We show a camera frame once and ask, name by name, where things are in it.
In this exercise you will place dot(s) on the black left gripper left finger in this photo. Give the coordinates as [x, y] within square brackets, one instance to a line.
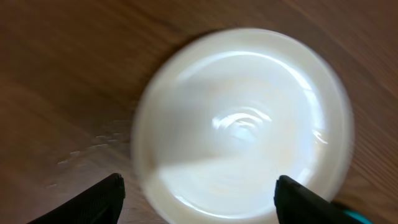
[100, 204]

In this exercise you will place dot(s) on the blue plastic tray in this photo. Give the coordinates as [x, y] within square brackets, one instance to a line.
[358, 217]

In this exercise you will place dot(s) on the white plate with orange streak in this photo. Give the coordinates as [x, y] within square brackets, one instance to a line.
[230, 113]

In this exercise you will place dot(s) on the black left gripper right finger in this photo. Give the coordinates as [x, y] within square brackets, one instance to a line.
[295, 204]

